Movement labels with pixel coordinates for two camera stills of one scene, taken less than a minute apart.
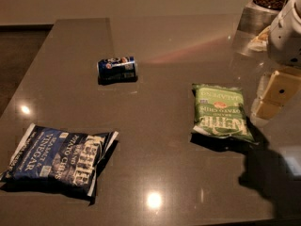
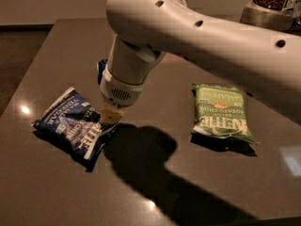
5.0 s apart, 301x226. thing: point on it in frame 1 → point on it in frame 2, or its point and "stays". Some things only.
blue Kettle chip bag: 59,162 → 73,125
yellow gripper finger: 281,88 → 115,117
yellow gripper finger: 267,110 → 108,116
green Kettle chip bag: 220,111 stays
